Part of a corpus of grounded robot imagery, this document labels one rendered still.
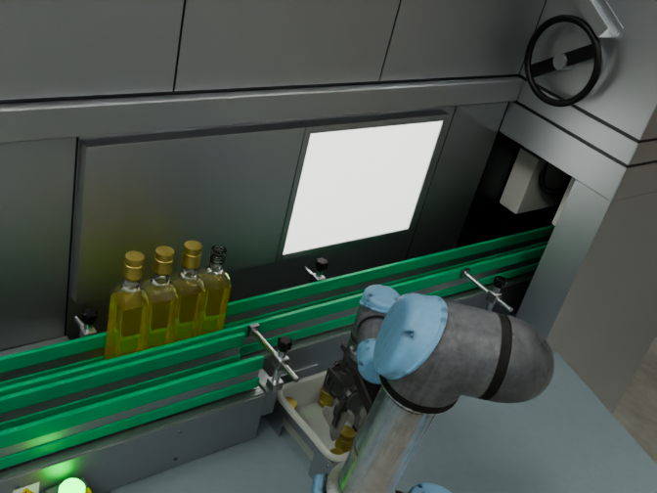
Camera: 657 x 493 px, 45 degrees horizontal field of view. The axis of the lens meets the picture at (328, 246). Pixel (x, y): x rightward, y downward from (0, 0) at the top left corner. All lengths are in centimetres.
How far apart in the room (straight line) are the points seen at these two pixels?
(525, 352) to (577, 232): 105
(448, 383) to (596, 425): 110
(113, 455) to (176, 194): 50
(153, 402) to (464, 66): 106
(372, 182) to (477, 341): 92
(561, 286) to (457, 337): 113
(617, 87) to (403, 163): 52
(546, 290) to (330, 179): 69
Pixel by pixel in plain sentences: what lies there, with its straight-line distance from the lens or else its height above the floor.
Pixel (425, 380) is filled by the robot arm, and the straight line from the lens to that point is 102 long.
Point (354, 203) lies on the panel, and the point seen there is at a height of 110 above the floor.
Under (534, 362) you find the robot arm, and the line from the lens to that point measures 104.
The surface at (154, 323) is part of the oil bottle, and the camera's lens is 151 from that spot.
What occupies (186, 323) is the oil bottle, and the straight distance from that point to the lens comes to 155.
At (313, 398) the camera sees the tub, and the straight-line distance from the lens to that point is 178.
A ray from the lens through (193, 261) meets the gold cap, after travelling 148.
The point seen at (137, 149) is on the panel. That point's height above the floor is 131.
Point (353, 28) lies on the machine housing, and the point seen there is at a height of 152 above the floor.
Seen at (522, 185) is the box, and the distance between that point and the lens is 229.
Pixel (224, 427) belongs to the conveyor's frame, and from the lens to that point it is 161.
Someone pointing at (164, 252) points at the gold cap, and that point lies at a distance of 145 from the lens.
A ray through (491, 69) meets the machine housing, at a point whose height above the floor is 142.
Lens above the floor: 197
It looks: 31 degrees down
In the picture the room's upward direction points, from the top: 15 degrees clockwise
